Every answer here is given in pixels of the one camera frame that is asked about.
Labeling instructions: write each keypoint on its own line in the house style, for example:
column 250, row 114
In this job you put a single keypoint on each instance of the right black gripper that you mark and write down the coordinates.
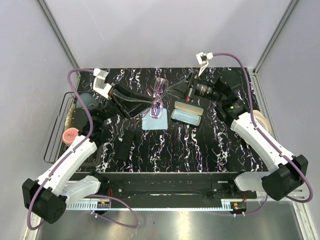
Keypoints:
column 178, row 90

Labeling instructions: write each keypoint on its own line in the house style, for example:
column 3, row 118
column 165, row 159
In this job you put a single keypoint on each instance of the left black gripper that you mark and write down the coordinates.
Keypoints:
column 129, row 109

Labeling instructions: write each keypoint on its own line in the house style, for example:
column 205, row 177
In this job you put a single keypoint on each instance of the red thin sunglasses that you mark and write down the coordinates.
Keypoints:
column 159, row 91

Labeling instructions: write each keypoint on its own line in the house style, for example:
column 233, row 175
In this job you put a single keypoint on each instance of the dark green glasses case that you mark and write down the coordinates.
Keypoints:
column 195, row 110

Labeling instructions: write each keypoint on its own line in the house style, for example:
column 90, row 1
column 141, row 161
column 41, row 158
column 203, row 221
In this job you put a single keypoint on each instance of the light blue cloth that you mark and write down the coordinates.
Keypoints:
column 149, row 123
column 186, row 117

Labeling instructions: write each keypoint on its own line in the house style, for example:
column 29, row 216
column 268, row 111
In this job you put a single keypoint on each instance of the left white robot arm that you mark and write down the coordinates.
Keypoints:
column 49, row 195

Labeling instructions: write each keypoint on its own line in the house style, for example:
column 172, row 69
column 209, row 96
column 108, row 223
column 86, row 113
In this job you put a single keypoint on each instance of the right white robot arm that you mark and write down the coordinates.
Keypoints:
column 285, row 171

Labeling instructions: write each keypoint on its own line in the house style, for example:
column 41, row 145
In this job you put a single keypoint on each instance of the blue ceramic plate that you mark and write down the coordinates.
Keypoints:
column 89, row 101

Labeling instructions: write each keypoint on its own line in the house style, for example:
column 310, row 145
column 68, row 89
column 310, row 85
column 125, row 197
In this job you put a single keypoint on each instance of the black glasses case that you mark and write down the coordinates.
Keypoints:
column 123, row 152

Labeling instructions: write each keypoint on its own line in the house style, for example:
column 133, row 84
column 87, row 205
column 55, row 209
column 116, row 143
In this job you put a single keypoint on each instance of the woven beige plate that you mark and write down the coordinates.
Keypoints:
column 69, row 117

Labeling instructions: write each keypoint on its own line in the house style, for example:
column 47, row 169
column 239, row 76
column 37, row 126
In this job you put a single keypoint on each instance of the pink patterned cup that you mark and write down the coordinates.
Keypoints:
column 69, row 135

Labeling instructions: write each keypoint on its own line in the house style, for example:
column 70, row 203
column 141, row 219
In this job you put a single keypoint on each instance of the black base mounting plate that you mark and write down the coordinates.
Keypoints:
column 159, row 188

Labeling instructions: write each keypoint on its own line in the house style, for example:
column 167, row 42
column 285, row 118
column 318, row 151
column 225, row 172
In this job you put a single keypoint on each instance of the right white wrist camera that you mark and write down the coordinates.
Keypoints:
column 203, row 60

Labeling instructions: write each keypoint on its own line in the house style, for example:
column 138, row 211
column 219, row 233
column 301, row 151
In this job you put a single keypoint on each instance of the black wire dish rack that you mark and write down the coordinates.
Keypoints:
column 55, row 147

